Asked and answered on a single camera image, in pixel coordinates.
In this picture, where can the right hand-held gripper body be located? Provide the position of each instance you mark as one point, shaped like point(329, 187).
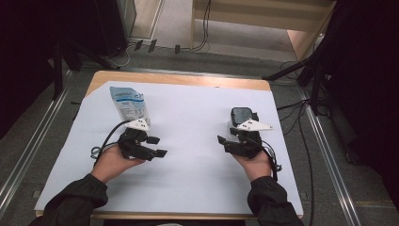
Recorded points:
point(252, 144)

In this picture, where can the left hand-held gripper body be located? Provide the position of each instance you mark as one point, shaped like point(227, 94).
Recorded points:
point(133, 141)

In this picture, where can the blue and white pouch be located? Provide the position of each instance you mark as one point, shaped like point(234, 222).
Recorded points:
point(128, 103)

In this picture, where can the person's right hand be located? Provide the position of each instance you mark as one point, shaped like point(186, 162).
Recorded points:
point(258, 166)

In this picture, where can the person's left hand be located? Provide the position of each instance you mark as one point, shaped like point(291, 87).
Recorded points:
point(109, 163)

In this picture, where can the white table sheet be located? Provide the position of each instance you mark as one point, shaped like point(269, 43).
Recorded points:
point(194, 125)

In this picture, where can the black tripod stand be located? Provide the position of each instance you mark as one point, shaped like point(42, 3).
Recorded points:
point(315, 81)
point(58, 62)

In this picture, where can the light wooden shelf unit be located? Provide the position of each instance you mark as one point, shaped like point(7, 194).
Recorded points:
point(251, 19)

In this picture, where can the dark curtain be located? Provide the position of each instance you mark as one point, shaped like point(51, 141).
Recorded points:
point(22, 47)
point(370, 78)

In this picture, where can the metal floor rail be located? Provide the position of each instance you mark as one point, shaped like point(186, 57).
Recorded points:
point(28, 153)
point(332, 169)

